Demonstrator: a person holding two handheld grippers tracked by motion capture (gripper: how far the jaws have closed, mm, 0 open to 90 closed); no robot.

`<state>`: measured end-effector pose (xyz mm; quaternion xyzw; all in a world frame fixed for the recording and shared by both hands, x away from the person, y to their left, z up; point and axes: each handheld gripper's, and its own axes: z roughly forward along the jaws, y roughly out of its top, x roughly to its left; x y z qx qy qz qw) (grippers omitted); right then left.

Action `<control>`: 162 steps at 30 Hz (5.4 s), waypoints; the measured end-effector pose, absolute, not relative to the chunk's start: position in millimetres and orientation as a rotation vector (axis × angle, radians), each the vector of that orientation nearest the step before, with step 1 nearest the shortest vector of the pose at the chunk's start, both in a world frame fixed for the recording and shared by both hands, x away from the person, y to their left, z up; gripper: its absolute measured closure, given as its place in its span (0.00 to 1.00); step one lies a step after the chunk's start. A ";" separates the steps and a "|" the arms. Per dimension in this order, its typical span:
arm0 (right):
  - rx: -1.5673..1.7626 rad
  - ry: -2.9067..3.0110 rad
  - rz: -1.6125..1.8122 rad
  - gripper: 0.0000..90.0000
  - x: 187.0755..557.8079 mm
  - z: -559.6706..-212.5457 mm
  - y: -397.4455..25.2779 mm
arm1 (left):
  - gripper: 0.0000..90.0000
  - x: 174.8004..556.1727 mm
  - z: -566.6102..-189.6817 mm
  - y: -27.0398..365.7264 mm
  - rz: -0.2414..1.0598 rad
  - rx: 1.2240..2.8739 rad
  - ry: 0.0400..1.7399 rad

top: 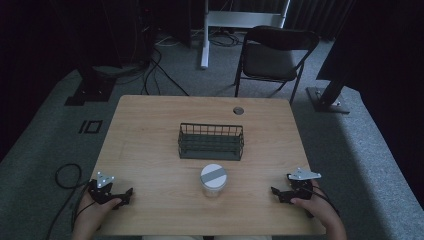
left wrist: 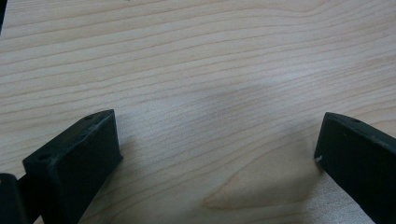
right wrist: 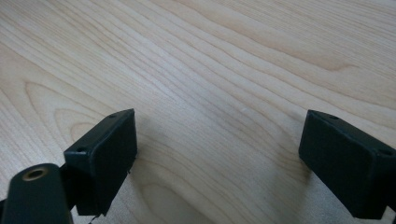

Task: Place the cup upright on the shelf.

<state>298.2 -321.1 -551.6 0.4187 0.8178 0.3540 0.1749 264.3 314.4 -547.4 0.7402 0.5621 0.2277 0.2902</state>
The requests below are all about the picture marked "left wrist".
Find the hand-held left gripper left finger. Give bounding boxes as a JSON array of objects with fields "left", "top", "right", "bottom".
[{"left": 17, "top": 108, "right": 124, "bottom": 224}]

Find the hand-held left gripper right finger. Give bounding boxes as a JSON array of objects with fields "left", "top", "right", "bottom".
[{"left": 313, "top": 111, "right": 396, "bottom": 224}]

